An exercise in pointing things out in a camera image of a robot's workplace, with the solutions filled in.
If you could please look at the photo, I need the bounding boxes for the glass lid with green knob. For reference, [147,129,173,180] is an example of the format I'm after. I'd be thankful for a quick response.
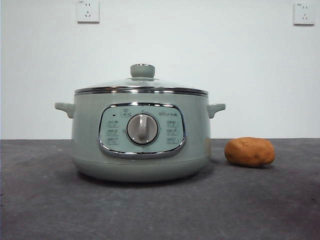
[74,63,210,95]

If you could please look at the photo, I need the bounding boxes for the brown potato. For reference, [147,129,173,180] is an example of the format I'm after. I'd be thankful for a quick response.
[224,136,276,168]

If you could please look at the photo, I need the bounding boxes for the pale green electric cooking pot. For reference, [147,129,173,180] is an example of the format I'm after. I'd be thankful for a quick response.
[54,86,227,183]

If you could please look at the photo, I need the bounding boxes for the white wall socket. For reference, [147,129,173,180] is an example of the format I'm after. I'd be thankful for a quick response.
[76,0,100,25]
[293,1,316,26]

